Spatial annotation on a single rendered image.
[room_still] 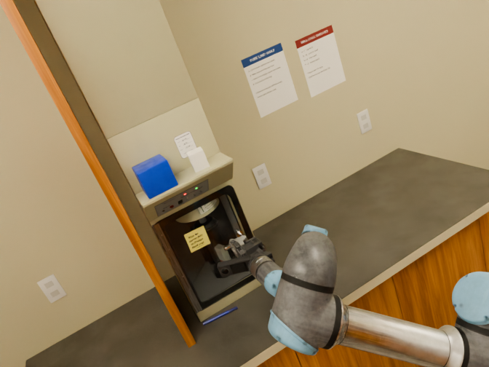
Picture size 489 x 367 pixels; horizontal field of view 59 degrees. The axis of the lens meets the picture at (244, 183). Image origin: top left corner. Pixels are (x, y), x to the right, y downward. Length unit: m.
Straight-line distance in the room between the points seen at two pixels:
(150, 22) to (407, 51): 1.48
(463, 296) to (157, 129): 0.97
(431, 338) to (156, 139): 0.95
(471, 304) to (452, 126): 1.81
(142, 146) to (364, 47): 1.31
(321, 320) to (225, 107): 1.22
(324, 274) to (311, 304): 0.07
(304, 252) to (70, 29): 0.89
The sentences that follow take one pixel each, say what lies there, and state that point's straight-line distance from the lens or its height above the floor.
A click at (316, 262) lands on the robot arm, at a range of 0.91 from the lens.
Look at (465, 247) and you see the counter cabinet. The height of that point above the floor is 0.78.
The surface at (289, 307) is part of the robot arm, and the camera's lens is 0.92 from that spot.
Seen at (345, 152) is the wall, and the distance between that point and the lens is 2.30.
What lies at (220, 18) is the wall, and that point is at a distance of 1.93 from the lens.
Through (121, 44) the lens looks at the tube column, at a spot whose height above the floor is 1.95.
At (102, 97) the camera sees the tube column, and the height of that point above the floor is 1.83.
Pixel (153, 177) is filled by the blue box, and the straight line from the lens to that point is 1.33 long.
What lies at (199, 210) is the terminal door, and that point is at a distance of 1.50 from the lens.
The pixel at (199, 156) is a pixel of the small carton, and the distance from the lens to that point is 1.37.
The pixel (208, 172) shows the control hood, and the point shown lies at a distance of 1.36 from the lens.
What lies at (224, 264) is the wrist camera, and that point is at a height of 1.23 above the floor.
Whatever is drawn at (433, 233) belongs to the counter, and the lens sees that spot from 1.77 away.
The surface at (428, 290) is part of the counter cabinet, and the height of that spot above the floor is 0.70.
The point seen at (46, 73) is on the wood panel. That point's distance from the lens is 1.28.
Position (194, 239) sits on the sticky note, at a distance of 1.53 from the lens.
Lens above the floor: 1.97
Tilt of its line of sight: 23 degrees down
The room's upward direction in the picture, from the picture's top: 21 degrees counter-clockwise
